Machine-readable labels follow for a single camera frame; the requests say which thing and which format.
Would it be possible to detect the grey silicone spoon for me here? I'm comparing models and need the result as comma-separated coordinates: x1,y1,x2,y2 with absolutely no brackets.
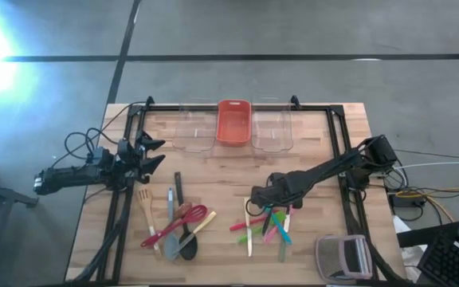
163,187,181,262

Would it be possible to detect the white cable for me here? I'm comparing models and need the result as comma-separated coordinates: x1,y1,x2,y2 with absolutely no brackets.
391,160,459,171

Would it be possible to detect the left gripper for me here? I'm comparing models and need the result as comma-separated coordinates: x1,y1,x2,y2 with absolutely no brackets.
112,129,166,188

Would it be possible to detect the black aluminium table frame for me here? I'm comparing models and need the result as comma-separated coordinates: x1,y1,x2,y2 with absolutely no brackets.
65,102,408,286

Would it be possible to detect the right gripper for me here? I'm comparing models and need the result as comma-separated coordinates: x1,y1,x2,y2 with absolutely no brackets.
250,171,306,210

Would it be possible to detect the orange plastic bin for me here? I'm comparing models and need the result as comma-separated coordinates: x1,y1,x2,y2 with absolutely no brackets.
215,99,253,147

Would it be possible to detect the black power adapter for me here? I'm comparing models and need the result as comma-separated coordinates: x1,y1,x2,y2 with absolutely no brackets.
388,192,426,209

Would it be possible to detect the cream handled knife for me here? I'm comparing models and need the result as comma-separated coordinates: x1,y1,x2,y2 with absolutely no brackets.
171,210,218,256
243,196,253,258
278,204,293,263

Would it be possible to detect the grey tray device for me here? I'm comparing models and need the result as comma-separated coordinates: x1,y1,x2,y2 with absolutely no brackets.
315,234,374,282

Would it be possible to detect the green silicone spatula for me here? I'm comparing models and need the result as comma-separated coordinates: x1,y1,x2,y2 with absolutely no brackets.
236,210,287,245

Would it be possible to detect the black plastic spoon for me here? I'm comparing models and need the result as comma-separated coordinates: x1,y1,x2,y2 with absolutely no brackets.
173,171,199,261

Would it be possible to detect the red slotted spoon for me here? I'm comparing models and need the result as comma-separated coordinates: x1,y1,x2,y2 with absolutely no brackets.
140,204,209,249

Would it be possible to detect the brown wooden spoon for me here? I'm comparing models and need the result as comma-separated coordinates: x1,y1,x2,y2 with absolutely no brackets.
149,202,194,244

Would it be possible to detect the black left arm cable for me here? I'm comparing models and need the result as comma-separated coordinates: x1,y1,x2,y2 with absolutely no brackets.
51,101,151,171

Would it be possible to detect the wooden slotted spatula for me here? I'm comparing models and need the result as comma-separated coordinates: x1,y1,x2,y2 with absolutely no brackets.
136,187,162,256

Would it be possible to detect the clear plastic bin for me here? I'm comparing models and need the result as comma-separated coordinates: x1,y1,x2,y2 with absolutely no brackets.
250,95,294,154
171,97,218,154

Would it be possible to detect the yellow cable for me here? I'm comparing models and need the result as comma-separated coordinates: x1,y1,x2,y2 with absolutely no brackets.
395,186,459,223

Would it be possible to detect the black laptop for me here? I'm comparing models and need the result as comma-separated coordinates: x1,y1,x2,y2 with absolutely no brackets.
416,175,459,287

